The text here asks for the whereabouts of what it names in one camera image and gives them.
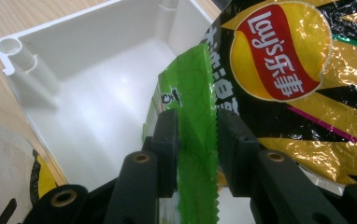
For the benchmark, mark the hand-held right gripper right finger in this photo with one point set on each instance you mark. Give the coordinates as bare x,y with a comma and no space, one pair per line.
239,161

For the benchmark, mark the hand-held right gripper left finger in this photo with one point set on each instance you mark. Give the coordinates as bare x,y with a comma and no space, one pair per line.
164,155

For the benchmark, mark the green snack packet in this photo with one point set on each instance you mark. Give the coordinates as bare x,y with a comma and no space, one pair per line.
195,93

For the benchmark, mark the white plastic bin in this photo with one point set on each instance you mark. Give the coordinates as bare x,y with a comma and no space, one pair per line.
105,109

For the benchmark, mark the black yellow chip bag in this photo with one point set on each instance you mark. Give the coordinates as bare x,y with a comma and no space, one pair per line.
307,124

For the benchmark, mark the clear plastic shopping bag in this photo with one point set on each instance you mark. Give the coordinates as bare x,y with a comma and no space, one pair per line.
5,161

